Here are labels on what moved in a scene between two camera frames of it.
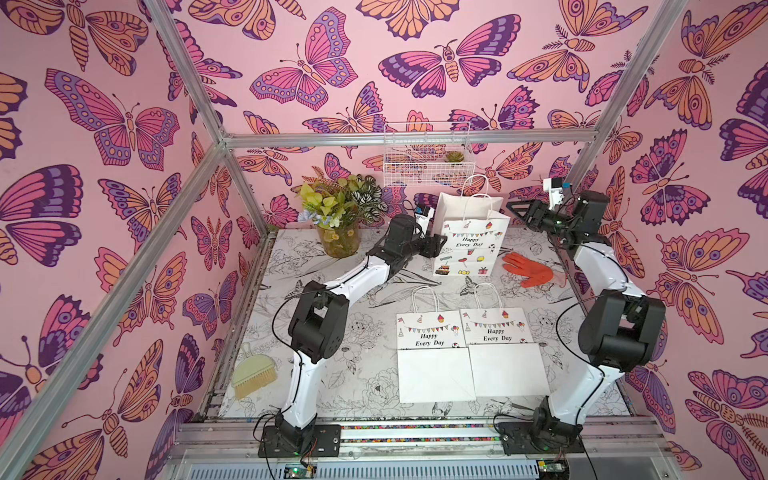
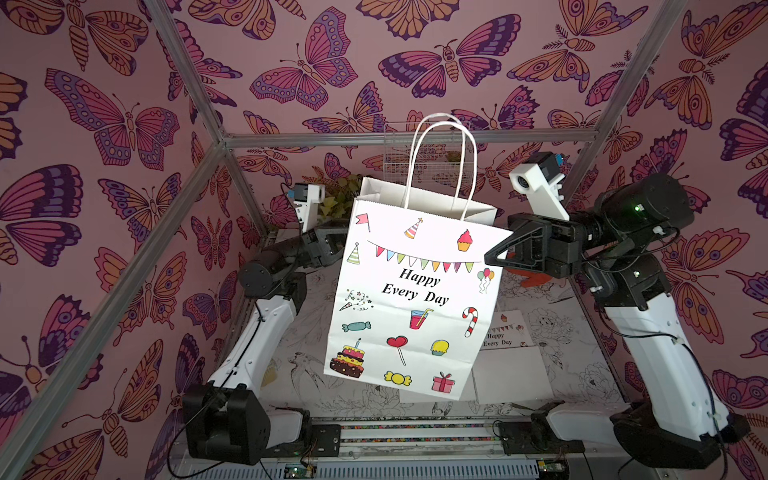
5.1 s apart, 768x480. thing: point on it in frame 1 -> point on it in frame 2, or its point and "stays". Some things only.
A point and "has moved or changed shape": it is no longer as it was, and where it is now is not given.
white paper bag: [476, 237] has moved or changed shape
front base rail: [425, 449] stays
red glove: [534, 274] stays
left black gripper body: [427, 249] -> [324, 237]
